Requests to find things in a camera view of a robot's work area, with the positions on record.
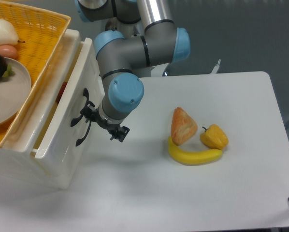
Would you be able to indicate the orange bread piece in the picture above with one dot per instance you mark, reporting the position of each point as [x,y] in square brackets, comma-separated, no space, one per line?
[183,126]

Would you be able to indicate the white table bracket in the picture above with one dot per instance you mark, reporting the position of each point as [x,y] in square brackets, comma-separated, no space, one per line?
[216,67]

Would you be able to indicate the pink peach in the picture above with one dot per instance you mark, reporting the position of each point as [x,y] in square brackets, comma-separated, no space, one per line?
[8,51]

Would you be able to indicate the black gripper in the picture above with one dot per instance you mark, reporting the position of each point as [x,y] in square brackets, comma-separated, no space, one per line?
[93,114]

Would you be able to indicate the grey round plate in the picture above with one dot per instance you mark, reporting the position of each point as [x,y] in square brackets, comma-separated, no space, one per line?
[14,90]

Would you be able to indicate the white pear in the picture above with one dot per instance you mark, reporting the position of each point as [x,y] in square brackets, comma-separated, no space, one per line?
[8,34]

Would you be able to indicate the yellow banana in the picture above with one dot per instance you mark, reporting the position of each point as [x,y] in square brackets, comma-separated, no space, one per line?
[192,158]

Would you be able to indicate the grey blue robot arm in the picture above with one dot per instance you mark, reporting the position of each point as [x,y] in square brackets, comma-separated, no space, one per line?
[124,91]

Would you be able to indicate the white drawer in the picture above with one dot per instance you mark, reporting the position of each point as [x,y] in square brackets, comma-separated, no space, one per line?
[83,130]
[54,154]

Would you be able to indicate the white drawer cabinet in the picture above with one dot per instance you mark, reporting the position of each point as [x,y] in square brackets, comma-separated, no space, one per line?
[16,157]

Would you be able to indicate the red bell pepper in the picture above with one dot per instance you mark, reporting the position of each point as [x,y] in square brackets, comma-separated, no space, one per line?
[60,93]

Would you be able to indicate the yellow wicker basket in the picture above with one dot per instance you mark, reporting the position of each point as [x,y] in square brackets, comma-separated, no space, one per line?
[41,31]

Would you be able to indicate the yellow bell pepper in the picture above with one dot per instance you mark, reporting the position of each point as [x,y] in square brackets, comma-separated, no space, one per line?
[214,137]

